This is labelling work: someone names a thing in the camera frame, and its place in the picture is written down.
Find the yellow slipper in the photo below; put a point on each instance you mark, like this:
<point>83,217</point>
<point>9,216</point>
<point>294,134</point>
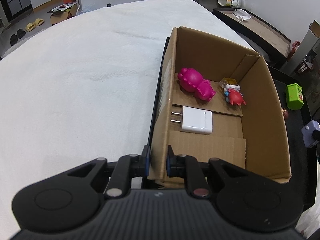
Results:
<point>38,22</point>
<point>30,27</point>

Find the brown cardboard box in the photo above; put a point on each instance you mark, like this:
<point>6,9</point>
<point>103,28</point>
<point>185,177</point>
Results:
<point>251,136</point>

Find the black slipper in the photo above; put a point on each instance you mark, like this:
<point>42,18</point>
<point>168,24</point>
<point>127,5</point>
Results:
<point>21,33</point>
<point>13,39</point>

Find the white power adapter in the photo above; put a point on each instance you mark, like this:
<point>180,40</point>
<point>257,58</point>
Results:
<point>194,120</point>

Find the green hexagonal toy box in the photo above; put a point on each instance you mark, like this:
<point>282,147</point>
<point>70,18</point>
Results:
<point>294,96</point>

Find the brown-haired girl figurine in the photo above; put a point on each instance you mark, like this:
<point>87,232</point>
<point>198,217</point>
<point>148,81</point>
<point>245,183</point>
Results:
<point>285,113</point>

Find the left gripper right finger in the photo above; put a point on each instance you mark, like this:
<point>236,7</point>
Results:
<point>175,163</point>

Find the magenta pig figurine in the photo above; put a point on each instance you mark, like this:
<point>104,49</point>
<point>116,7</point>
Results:
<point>193,82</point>

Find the lavender toy block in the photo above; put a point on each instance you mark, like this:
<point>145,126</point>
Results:
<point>311,133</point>

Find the white face mask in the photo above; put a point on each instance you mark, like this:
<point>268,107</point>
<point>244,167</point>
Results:
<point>241,15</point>

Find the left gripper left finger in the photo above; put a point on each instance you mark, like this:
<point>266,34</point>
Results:
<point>140,164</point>

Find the red plastic basket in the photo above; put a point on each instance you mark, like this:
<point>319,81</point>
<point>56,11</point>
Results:
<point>295,46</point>

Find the open cardboard box on floor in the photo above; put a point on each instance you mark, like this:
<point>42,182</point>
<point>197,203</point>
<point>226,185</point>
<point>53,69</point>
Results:
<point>62,12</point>

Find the black framed board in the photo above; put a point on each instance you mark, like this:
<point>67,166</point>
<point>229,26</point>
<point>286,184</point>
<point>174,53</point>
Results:
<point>263,37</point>

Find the red crab figurine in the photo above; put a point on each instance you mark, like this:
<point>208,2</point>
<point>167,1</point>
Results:
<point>232,93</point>

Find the white paper cup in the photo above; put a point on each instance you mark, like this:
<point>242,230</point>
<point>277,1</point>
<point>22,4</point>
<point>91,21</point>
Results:
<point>232,3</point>

